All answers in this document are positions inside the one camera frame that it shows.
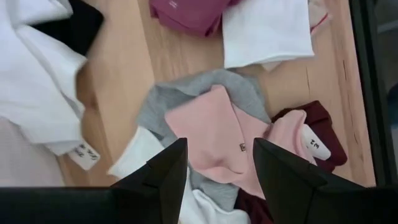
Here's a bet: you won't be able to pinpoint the pale dusty pink garment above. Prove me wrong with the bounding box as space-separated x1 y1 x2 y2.
0 115 67 187

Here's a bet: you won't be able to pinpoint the cream socks pink stripes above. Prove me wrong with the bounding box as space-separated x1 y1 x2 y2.
306 0 331 35

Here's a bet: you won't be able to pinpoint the small white cloth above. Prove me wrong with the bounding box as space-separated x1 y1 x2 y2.
221 0 315 71

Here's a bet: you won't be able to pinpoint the dark maroon garment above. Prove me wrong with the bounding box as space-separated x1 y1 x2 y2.
233 100 348 224

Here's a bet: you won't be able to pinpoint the white paper label tag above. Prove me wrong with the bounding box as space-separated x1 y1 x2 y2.
300 123 332 162
67 141 101 171

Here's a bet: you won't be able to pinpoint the small black garment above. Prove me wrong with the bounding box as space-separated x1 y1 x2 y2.
30 0 105 57

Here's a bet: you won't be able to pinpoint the light grey garment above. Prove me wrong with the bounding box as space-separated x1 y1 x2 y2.
136 68 272 213

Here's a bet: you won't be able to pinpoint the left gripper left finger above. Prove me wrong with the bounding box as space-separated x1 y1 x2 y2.
111 138 189 224

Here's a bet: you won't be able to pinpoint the large white shirt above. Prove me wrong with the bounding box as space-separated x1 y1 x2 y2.
0 0 88 156

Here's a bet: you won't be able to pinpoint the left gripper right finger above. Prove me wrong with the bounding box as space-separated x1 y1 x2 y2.
252 138 330 224

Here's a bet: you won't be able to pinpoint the magenta garment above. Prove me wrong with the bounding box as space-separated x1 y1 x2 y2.
148 0 242 38

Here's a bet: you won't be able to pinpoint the light pink garment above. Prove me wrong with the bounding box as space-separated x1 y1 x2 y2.
164 83 318 200

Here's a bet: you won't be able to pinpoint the white garment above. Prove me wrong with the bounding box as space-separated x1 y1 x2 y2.
106 125 252 224

